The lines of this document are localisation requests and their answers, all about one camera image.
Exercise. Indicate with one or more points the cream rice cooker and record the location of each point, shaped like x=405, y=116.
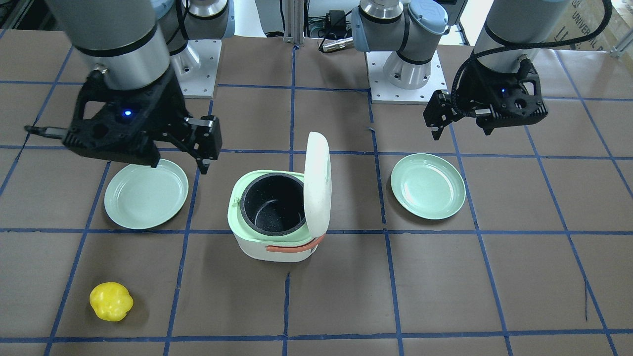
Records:
x=281, y=216

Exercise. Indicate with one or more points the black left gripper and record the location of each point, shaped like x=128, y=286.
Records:
x=474, y=90

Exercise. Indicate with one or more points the green plate near left arm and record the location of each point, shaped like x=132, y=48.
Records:
x=428, y=186

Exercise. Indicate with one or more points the aluminium frame post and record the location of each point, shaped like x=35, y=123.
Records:
x=293, y=21

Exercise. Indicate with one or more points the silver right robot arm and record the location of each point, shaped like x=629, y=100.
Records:
x=132, y=41

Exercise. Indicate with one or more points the green plate near right arm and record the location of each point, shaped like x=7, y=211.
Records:
x=141, y=197

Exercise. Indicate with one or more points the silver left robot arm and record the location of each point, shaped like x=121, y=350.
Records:
x=513, y=29

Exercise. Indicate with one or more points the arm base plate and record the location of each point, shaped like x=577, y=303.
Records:
x=197, y=67
x=394, y=81

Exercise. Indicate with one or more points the yellow toy bell pepper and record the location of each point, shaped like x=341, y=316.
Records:
x=111, y=301

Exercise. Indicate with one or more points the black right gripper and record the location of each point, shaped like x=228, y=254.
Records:
x=165, y=106

